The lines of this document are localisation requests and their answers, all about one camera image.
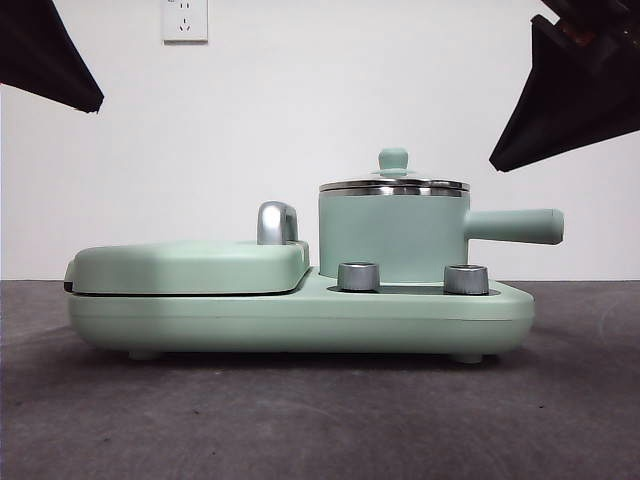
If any glass lid with green knob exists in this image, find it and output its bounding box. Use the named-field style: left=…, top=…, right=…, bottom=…
left=318, top=146, right=471, bottom=194

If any green breakfast maker base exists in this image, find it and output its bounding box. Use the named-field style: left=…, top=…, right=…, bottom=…
left=67, top=266, right=536, bottom=362

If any green pot with side handle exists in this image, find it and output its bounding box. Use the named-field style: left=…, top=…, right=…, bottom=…
left=317, top=188, right=566, bottom=282

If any silver control knob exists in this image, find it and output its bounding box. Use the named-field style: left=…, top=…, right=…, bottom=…
left=337, top=260, right=382, bottom=292
left=443, top=263, right=491, bottom=296

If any green griddle cover chrome handle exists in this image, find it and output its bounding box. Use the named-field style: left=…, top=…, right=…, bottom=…
left=64, top=200, right=311, bottom=297

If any white wall socket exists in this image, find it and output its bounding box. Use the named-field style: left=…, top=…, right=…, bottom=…
left=161, top=0, right=209, bottom=45

